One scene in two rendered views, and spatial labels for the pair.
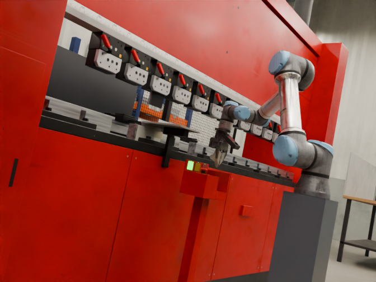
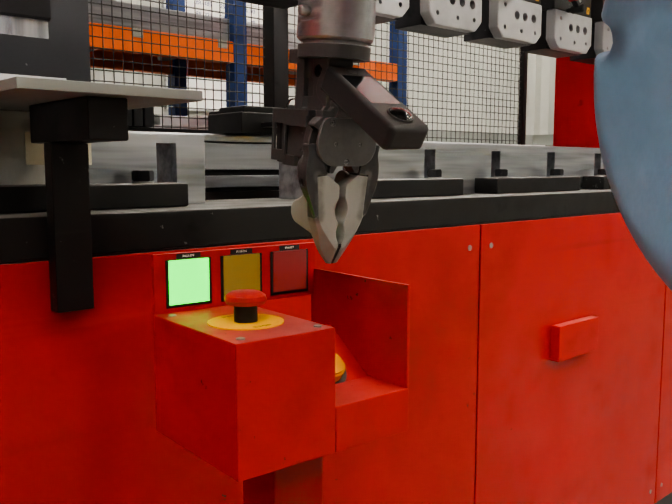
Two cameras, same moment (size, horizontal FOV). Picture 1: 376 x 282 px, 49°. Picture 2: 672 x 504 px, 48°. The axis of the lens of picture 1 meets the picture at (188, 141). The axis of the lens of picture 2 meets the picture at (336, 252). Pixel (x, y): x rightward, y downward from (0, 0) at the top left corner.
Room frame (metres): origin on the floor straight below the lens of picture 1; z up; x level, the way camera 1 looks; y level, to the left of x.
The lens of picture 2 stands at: (1.50, -0.32, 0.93)
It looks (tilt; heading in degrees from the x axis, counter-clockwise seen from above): 6 degrees down; 11
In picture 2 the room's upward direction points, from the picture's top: straight up
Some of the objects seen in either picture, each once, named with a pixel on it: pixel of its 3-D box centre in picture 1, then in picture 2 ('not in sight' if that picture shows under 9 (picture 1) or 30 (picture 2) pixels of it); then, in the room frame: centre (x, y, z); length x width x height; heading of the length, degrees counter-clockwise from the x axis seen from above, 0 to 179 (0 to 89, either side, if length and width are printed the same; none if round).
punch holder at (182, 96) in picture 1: (178, 88); not in sight; (2.45, 0.12, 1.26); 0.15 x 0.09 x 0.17; 143
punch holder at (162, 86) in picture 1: (158, 78); not in sight; (2.29, 0.24, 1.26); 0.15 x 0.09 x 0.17; 143
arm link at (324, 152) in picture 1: (316, 157); not in sight; (1.75, -0.55, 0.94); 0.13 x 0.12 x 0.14; 115
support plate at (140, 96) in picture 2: (170, 126); (59, 99); (2.22, 0.10, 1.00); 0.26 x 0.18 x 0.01; 53
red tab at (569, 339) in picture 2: (247, 210); (575, 337); (3.03, -0.52, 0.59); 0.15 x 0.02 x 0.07; 143
